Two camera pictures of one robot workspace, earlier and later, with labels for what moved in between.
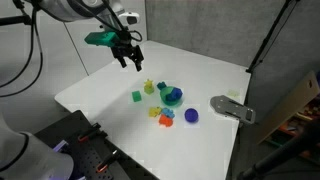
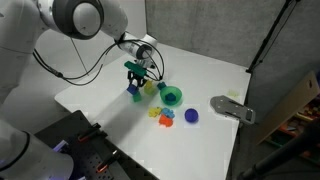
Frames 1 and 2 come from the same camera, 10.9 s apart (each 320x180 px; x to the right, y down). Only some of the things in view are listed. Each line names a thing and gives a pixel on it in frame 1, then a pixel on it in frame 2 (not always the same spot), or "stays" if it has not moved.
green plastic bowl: (168, 90) stays
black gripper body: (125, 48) -> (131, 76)
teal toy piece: (161, 85) stays
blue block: (176, 92) -> (133, 89)
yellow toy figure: (149, 87) stays
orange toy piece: (163, 119) stays
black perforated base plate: (94, 155) stays
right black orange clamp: (102, 167) stays
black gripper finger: (137, 59) -> (141, 82)
